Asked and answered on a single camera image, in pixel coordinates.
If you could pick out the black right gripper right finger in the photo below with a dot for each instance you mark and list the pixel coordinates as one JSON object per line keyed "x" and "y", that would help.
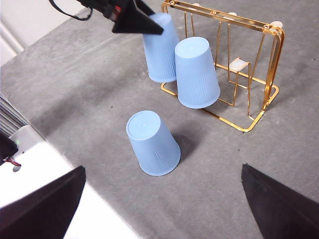
{"x": 286, "y": 214}

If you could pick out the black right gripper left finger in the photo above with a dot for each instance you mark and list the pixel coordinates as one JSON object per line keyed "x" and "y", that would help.
{"x": 37, "y": 214}

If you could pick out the blue ribbed plastic cup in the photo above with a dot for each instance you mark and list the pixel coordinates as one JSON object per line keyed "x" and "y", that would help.
{"x": 159, "y": 57}
{"x": 152, "y": 149}
{"x": 197, "y": 74}

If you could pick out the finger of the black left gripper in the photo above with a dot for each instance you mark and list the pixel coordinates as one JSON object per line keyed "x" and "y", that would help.
{"x": 137, "y": 22}

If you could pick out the grey ribbed panel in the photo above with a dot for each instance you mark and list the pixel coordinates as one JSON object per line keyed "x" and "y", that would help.
{"x": 12, "y": 117}

